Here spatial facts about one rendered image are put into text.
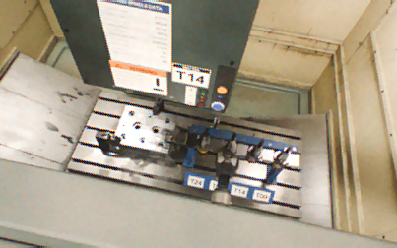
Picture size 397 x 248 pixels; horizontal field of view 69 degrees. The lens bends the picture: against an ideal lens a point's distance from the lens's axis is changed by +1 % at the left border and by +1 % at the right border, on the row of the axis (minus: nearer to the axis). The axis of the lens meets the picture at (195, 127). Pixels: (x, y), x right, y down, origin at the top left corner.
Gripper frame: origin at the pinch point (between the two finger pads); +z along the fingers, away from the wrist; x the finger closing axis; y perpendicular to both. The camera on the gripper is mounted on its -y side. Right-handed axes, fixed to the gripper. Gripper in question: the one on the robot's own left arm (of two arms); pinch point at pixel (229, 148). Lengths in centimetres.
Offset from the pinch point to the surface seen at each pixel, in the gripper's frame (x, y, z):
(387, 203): 62, -7, -13
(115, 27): -36, -65, -6
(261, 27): 10, 14, 93
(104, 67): -42, -50, -7
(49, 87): -117, 45, 39
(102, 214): -16, -95, -50
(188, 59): -19, -59, -6
